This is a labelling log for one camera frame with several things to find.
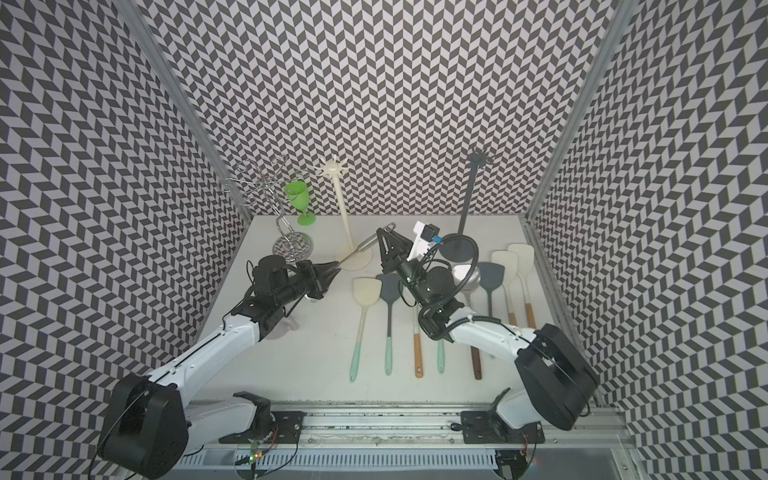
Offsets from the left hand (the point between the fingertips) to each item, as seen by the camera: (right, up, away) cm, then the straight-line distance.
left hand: (340, 262), depth 79 cm
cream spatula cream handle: (+5, -10, +17) cm, 21 cm away
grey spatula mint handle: (+47, -7, +20) cm, 52 cm away
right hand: (+11, +7, -9) cm, 16 cm away
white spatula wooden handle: (+60, -1, +24) cm, 64 cm away
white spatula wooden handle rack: (+21, -24, +6) cm, 33 cm away
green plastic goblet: (-19, +21, +23) cm, 37 cm away
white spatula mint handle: (+28, -27, +4) cm, 39 cm away
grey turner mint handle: (+13, -9, +20) cm, 25 cm away
